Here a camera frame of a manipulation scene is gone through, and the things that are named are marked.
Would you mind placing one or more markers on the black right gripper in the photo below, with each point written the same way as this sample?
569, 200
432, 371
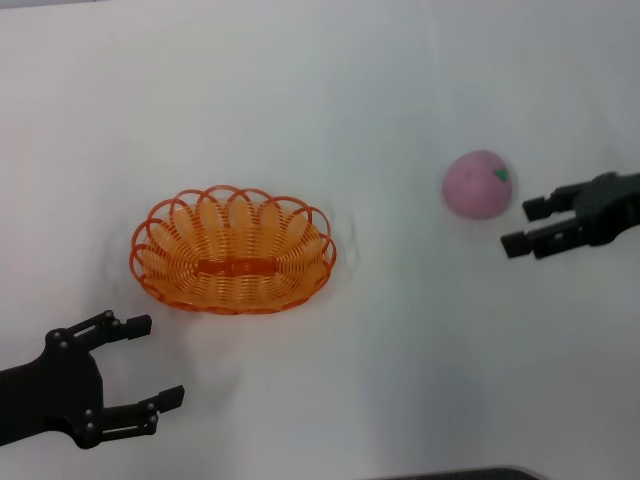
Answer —
610, 207

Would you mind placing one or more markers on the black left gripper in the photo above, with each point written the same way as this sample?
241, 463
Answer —
55, 395

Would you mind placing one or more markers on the pink toy peach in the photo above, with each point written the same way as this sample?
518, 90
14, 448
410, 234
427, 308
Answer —
475, 192

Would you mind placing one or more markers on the orange woven plastic basket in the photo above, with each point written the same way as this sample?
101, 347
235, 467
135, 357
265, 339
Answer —
235, 265

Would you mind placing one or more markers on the dark robot torso edge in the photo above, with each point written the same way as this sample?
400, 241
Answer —
475, 475

